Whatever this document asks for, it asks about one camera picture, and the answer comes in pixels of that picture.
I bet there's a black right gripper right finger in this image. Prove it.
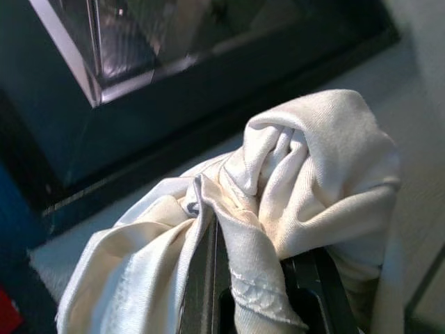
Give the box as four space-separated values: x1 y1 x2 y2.
280 247 356 334

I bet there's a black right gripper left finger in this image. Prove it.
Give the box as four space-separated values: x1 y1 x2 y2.
179 208 238 334

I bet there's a white cloth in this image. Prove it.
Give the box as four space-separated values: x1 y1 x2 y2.
55 88 403 334

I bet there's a white washing machine body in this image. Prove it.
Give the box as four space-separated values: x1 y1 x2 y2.
27 0 445 334

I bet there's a dark glass washer lid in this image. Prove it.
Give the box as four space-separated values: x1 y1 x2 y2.
0 0 401 237

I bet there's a red cloth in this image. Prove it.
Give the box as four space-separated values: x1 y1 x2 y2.
0 283 24 334

